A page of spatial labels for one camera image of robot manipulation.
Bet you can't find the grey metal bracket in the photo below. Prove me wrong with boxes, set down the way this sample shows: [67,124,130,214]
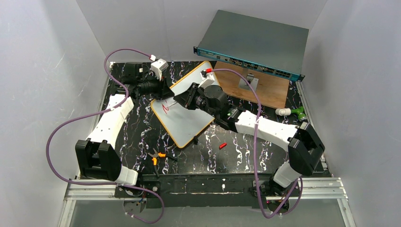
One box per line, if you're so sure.
[238,73,259,91]

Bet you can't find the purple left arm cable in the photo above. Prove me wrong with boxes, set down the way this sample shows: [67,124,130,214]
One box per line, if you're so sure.
[46,48,165,225]

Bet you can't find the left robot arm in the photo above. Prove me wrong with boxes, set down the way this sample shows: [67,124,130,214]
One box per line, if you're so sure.
[75,59,174,186]

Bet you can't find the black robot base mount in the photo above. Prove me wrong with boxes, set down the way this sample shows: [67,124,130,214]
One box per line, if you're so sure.
[114,172,330,209]

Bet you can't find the wooden board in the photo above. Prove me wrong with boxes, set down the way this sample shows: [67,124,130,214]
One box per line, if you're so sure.
[214,61,289,108]

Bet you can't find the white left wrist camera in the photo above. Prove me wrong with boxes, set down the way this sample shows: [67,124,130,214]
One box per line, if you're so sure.
[150,59,168,81]

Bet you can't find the red marker cap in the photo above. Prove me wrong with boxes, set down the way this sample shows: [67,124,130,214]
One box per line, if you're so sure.
[219,143,227,149]

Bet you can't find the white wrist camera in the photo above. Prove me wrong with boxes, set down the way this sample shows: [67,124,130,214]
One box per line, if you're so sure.
[150,59,168,81]
[199,76,216,88]

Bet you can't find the grey network switch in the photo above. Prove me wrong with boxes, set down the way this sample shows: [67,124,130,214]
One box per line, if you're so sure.
[193,10,309,82]

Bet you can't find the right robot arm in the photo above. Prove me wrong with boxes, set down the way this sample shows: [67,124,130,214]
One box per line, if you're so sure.
[173,83,325,195]

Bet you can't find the yellow-framed whiteboard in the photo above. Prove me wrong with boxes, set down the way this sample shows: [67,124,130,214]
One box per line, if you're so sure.
[150,61,214,148]

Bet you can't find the green and white tool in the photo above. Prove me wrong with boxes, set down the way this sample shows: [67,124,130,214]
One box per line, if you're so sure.
[275,106,307,121]

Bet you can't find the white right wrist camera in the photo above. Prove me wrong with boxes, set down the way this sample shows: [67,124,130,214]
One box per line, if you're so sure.
[199,76,216,88]

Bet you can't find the orange-handled pliers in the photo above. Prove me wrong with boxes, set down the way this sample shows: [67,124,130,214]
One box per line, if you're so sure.
[148,149,178,178]

